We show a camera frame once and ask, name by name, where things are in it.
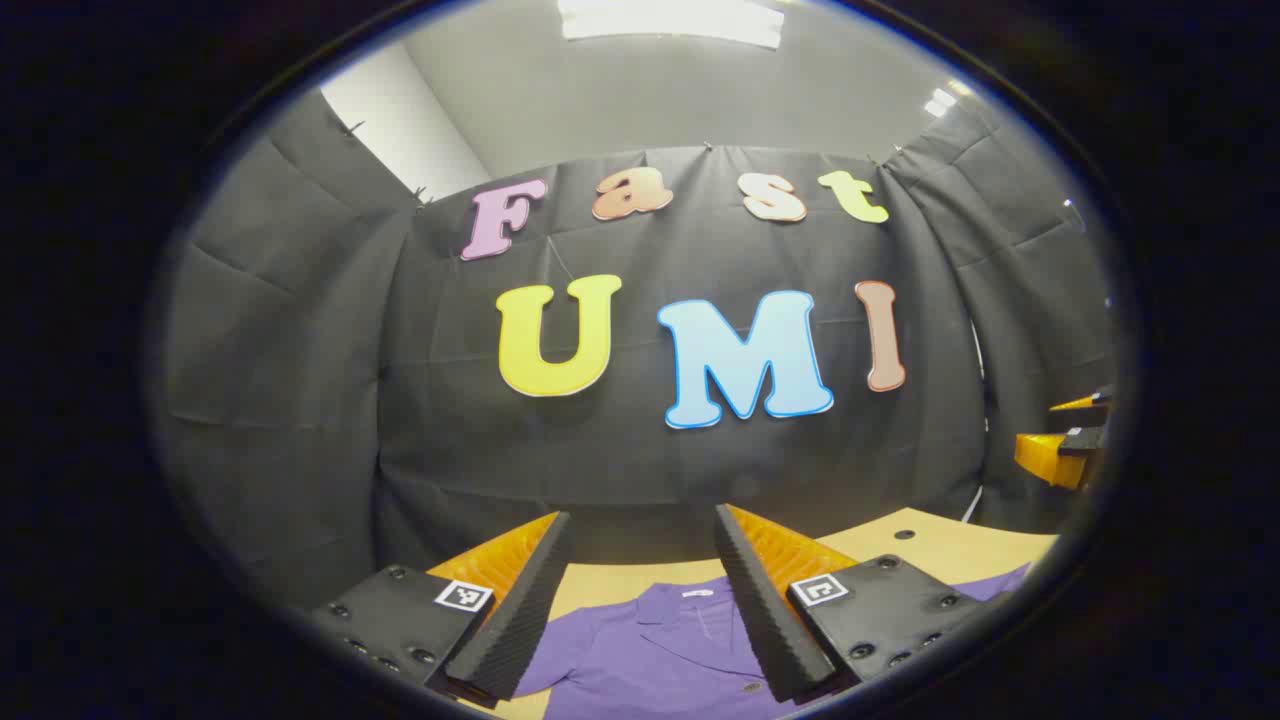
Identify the black backdrop cloth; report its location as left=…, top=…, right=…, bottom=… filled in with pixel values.
left=155, top=85, right=1121, bottom=611

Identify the large ceiling light panel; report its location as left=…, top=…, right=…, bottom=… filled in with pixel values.
left=557, top=0, right=787, bottom=50

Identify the purple polo shirt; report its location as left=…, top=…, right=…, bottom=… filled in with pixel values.
left=515, top=563, right=1033, bottom=720

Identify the small ceiling light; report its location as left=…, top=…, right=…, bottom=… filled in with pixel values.
left=922, top=80, right=973, bottom=119

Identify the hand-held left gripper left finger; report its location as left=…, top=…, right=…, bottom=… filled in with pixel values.
left=310, top=510, right=576, bottom=707

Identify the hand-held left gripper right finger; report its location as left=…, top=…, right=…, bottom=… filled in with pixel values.
left=713, top=503, right=991, bottom=704

